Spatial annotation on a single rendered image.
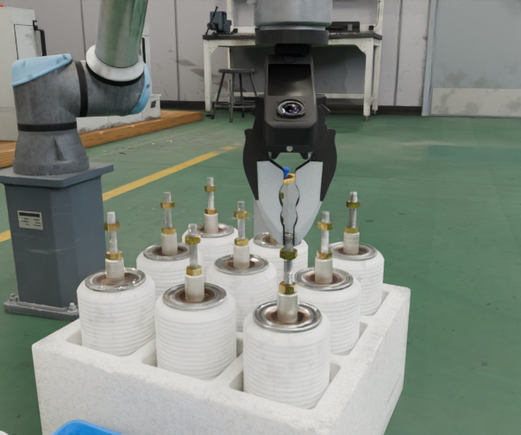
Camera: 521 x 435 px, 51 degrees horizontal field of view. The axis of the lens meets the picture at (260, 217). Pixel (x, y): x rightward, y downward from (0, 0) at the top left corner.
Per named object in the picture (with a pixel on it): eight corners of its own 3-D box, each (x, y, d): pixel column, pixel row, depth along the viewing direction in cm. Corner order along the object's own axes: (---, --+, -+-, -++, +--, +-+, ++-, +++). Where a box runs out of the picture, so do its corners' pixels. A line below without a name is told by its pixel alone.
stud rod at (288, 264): (291, 301, 60) (291, 236, 58) (292, 305, 59) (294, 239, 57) (281, 302, 60) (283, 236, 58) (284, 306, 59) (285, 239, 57)
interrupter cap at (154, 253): (205, 255, 80) (205, 251, 80) (159, 267, 75) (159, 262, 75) (178, 242, 85) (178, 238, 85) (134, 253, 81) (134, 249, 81)
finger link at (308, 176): (321, 230, 62) (320, 149, 60) (323, 248, 56) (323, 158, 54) (293, 231, 62) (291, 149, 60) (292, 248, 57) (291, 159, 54)
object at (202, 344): (235, 455, 65) (233, 315, 60) (154, 454, 65) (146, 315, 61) (239, 406, 75) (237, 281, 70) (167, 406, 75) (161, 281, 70)
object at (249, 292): (235, 358, 87) (234, 249, 82) (287, 376, 82) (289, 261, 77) (196, 387, 79) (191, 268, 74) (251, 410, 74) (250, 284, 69)
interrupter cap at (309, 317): (252, 305, 64) (252, 299, 64) (316, 304, 64) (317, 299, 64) (253, 337, 56) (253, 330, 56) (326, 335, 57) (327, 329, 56)
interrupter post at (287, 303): (275, 314, 61) (275, 286, 60) (297, 314, 61) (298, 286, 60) (277, 324, 59) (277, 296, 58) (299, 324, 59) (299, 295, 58)
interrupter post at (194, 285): (204, 304, 64) (203, 277, 63) (183, 304, 64) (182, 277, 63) (206, 295, 66) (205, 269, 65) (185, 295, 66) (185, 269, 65)
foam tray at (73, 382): (45, 466, 73) (29, 344, 69) (200, 338, 107) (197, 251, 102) (323, 583, 57) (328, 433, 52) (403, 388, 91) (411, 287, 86)
